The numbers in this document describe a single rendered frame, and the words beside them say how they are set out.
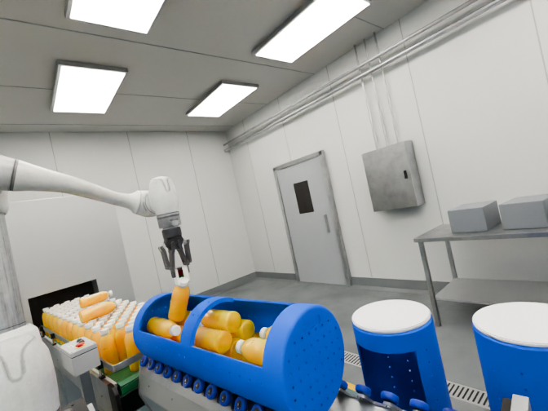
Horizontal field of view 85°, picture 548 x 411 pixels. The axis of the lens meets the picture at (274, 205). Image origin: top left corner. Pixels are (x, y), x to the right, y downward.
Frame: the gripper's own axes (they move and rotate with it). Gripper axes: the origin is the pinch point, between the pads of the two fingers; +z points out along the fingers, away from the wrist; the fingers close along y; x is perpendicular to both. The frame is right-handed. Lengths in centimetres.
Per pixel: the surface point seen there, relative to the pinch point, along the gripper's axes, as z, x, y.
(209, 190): -75, 407, 323
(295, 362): 18, -63, -9
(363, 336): 31, -60, 30
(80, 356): 25, 39, -31
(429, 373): 44, -77, 37
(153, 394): 46, 17, -14
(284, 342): 13, -63, -11
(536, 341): 28, -107, 35
